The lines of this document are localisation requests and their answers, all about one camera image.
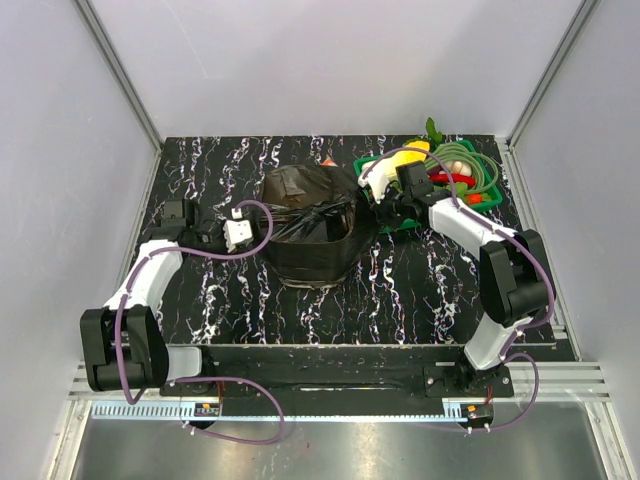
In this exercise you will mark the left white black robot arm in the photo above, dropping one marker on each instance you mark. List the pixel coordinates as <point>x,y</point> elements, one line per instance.
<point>123,336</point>

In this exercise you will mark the red chili pepper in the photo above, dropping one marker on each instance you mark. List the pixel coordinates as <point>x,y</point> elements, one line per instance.
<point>447,177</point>

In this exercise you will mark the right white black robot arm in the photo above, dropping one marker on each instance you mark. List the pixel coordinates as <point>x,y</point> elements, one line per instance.
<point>513,273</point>

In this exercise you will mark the small orange carrot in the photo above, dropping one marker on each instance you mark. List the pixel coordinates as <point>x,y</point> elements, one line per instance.
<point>474,198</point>

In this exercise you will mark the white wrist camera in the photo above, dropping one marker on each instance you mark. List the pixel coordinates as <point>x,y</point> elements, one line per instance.
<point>237,231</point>
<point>375,176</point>

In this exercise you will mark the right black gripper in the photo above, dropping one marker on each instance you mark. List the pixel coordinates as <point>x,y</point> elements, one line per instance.
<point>380,209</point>

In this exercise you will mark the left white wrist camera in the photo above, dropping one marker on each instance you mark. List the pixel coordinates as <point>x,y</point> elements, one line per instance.
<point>237,231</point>

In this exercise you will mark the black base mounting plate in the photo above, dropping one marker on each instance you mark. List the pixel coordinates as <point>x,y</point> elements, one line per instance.
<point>328,381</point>

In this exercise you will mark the green plastic basket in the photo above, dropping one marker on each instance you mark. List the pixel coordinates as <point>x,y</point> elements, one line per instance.
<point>492,197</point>

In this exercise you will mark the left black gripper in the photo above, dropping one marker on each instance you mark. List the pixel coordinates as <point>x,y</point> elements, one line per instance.
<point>219,229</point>

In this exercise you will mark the aluminium frame rail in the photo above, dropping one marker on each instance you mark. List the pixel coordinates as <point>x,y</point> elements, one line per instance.
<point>558,424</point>

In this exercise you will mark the green leafy vegetable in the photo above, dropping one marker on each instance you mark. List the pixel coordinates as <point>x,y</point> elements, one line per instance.
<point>432,130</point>

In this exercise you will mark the yellow white napa cabbage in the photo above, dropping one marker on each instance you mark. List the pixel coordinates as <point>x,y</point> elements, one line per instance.
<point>404,157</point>

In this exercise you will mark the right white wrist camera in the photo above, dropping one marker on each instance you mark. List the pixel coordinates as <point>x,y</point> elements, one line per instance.
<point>375,176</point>

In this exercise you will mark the black trash bag roll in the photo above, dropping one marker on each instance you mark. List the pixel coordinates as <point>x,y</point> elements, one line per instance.
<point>322,224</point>

